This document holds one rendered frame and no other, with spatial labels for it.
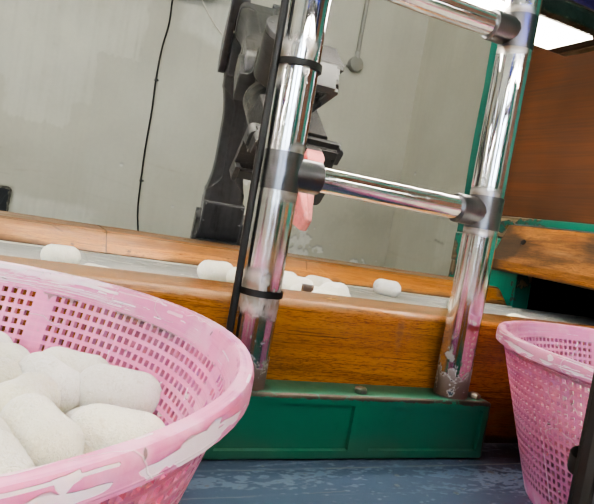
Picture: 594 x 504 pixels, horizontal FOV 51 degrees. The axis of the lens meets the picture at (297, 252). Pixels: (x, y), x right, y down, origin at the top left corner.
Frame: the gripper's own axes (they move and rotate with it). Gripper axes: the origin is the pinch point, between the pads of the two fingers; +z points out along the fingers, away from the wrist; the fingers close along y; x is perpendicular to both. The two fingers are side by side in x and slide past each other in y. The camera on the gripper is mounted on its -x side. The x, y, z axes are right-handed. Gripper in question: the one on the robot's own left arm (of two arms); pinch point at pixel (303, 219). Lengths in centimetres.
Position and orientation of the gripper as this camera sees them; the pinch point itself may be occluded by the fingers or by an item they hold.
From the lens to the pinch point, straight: 57.7
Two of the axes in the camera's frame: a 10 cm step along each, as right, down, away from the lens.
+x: -3.9, 6.8, 6.2
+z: 2.0, 7.3, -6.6
